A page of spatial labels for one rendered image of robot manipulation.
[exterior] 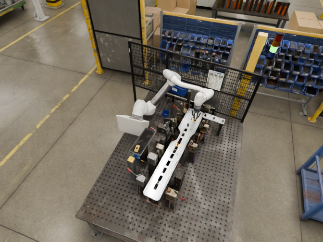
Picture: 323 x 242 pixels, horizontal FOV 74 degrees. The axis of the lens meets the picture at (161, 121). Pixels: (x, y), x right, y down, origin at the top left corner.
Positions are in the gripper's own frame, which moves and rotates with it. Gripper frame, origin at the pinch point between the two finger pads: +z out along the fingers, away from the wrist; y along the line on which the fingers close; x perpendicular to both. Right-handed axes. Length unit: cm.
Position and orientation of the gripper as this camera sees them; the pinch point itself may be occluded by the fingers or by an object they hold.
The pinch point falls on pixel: (195, 118)
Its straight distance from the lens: 282.2
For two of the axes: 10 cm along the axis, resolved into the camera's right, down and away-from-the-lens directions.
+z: -0.1, 6.7, 7.4
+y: -9.0, -3.3, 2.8
